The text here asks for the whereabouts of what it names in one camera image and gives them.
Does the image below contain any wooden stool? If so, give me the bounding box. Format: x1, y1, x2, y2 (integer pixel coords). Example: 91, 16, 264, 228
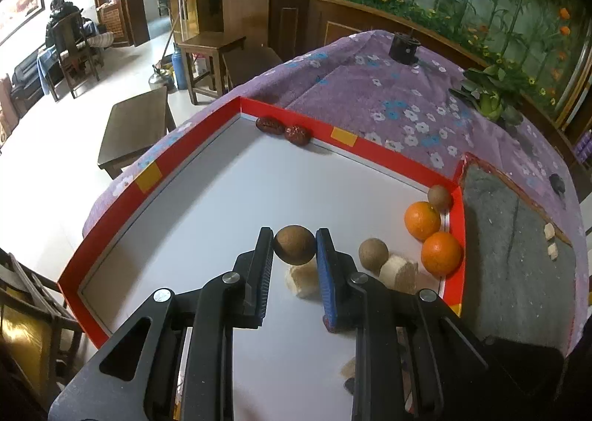
178, 31, 247, 106

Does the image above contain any green bok choy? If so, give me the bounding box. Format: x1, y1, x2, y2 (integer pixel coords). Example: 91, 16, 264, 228
448, 64, 525, 126

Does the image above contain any wicker basket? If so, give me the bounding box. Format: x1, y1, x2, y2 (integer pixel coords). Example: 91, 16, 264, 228
96, 4, 122, 35

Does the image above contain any grey felt mat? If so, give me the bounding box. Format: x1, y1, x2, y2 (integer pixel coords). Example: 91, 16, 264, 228
455, 153, 576, 357

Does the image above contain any red tray with white inside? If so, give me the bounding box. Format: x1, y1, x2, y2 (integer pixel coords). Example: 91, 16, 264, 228
58, 96, 465, 350

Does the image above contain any low wooden table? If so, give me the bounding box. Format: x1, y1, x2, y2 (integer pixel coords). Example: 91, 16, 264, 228
97, 85, 176, 180

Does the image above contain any metal pot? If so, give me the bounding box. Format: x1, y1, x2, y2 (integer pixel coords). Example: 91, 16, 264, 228
148, 69, 175, 91

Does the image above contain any wooden chair with person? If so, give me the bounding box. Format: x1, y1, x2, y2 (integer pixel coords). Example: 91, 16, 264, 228
46, 14, 100, 102

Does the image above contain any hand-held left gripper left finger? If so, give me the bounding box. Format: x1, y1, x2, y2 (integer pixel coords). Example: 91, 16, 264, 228
47, 227, 276, 421

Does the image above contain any blue floor bottle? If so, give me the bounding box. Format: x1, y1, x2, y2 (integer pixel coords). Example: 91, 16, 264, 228
172, 44, 188, 91

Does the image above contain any framed wall picture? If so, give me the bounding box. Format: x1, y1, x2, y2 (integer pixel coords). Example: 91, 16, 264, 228
0, 0, 43, 44

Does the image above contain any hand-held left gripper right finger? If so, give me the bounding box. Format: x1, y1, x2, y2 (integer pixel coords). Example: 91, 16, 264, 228
316, 227, 509, 421

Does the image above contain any flower painted glass panel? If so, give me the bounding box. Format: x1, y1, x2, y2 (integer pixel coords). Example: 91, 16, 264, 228
319, 0, 592, 116

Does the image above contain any purple floral tablecloth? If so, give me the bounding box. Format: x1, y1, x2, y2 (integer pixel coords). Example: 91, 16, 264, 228
82, 30, 590, 357

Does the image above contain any purple bottle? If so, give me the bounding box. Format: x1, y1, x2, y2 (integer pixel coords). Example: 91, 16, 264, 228
576, 129, 592, 163

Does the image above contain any orange tangerine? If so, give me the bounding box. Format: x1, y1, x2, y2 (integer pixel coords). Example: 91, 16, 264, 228
421, 232, 463, 277
404, 201, 441, 241

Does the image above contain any black cylinder device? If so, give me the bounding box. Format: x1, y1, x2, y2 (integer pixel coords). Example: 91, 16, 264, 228
388, 31, 421, 65

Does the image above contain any brown longan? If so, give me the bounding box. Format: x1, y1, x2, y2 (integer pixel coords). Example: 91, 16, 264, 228
274, 225, 317, 267
358, 238, 389, 273
427, 185, 453, 213

